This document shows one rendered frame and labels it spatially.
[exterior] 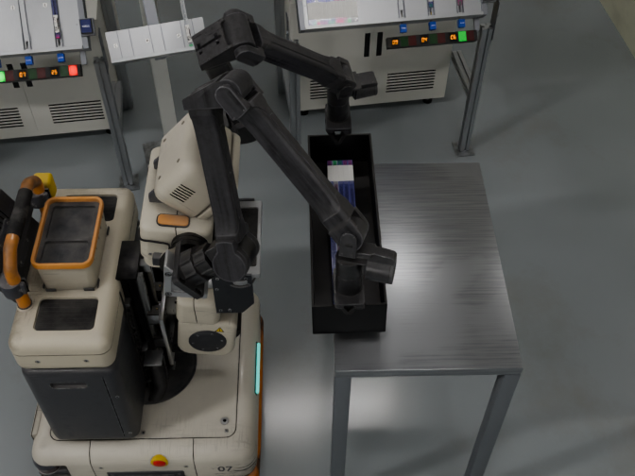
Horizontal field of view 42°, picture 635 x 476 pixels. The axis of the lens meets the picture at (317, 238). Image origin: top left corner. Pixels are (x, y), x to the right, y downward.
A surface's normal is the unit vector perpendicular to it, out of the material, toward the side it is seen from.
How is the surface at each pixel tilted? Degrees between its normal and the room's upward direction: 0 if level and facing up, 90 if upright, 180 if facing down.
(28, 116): 90
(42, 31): 46
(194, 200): 90
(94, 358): 90
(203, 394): 0
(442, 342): 0
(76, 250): 0
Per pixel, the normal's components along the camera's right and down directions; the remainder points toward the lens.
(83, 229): 0.00, -0.65
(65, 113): 0.14, 0.76
